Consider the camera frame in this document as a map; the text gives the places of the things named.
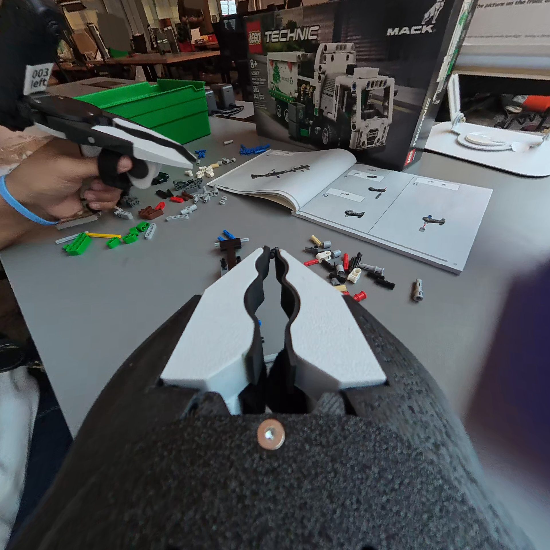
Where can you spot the single grey lego pin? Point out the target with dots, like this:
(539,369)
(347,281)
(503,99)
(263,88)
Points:
(417,291)

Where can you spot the wooden workshop table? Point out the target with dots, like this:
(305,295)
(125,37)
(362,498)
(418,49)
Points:
(172,58)

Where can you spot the open instruction booklet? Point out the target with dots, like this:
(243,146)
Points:
(412,206)

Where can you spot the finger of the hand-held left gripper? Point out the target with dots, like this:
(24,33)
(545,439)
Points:
(154,150)
(141,131)

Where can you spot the partly built lego assembly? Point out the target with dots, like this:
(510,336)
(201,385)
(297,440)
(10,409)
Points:
(231,251)

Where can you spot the bunch of blue lego pins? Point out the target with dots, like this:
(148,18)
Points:
(253,150)

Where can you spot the large spread of lego pieces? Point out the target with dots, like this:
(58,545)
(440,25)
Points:
(150,212)

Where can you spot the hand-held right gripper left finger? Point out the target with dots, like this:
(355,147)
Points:
(210,335)

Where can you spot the large grey power adapter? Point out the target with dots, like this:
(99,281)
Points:
(225,94)

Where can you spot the white cardboard box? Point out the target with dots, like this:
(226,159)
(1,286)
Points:
(507,38)

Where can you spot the lego set box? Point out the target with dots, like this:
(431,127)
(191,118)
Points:
(386,43)

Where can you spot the small grey power adapter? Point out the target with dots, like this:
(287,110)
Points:
(210,103)

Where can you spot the person's left forearm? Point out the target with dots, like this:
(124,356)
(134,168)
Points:
(13,227)

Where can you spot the green plastic bin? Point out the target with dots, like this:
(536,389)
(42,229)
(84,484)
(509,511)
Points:
(172,111)

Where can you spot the blue wristband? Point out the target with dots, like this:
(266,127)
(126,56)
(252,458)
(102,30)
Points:
(21,206)

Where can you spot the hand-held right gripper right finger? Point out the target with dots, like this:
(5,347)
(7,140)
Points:
(331,339)

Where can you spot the white flat stand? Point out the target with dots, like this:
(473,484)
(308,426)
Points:
(472,154)

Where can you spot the person's blue jeans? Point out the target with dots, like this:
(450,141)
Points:
(47,438)

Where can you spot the yellow lego axle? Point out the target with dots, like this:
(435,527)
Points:
(103,235)

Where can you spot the small cluster of lego pins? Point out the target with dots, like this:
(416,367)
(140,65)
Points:
(354,275)

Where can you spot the dark purple blurred cloth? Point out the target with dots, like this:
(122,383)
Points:
(528,343)

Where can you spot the person's left hand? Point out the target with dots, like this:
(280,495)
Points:
(56,184)

